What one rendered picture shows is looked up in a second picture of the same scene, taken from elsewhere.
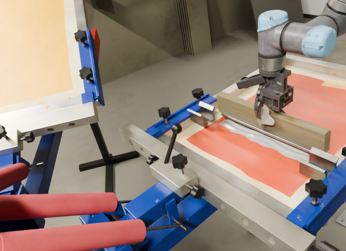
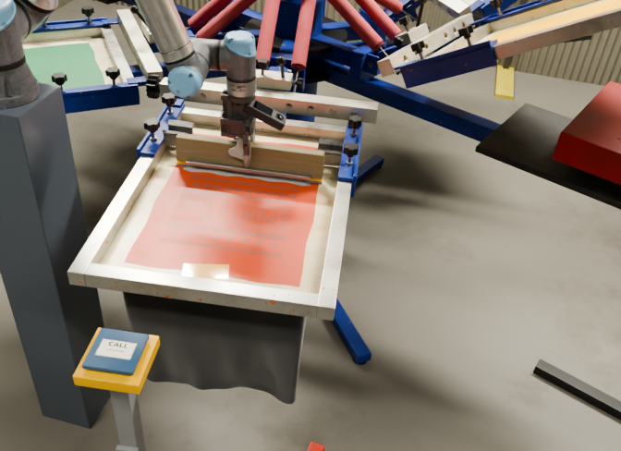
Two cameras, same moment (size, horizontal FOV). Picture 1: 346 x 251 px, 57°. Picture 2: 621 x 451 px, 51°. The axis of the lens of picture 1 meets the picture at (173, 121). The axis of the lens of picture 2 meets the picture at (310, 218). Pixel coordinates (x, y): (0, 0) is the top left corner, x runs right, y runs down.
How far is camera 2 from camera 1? 2.37 m
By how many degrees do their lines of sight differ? 95
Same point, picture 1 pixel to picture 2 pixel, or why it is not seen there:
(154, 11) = not seen: outside the picture
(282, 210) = (189, 110)
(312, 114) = (215, 210)
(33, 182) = (417, 97)
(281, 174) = not seen: hidden behind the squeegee
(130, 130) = (363, 103)
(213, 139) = not seen: hidden behind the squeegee
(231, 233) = (340, 432)
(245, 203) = (210, 86)
